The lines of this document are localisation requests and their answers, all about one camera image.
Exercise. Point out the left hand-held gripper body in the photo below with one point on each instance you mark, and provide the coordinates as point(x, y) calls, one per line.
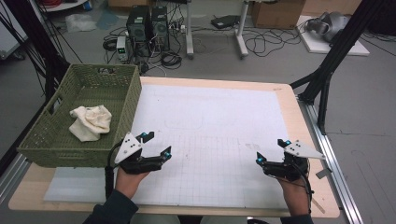
point(137, 165)

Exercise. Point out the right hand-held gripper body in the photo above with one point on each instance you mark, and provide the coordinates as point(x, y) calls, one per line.
point(289, 169)

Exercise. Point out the cream patterned cloth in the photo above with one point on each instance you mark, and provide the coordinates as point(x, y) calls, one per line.
point(91, 123)

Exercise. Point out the green woven basket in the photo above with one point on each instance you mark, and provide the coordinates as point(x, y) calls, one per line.
point(90, 93)

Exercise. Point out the person's left hand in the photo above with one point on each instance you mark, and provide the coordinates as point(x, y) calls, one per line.
point(127, 183)

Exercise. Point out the person's right hand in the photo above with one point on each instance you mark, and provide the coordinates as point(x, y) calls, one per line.
point(295, 196)

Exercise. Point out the grey tape piece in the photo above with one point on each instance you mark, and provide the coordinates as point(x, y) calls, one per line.
point(323, 173)

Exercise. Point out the thin wooden stick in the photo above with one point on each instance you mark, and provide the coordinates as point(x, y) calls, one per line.
point(319, 206)

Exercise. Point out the white grid mat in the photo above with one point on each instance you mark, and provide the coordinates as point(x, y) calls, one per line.
point(211, 124)

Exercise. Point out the white power supply box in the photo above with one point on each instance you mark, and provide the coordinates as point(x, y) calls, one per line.
point(122, 48)

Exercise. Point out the white floor board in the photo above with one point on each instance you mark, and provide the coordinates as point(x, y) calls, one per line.
point(314, 46)

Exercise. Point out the large black computer tower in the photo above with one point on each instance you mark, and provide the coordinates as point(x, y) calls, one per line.
point(138, 29)

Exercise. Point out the slim black computer tower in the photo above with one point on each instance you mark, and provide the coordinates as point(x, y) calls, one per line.
point(160, 29)

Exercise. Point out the white desk leg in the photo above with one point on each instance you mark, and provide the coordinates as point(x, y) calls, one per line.
point(241, 34)
point(189, 31)

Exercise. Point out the teal floor sheet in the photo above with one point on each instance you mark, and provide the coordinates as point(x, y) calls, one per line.
point(107, 20)

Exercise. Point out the grey headset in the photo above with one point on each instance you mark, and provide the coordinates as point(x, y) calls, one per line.
point(331, 25)

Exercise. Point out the large cardboard box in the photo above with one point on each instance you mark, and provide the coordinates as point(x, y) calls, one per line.
point(277, 14)

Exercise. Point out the clear plastic bag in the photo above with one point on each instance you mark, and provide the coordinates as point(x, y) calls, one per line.
point(80, 22)

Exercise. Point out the flat cardboard box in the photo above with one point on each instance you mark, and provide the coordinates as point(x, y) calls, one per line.
point(127, 3)

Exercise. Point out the flat black device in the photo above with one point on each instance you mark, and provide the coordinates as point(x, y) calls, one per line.
point(224, 21)

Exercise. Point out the aluminium rail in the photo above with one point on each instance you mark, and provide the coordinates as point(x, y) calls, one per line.
point(11, 177)
point(336, 168)

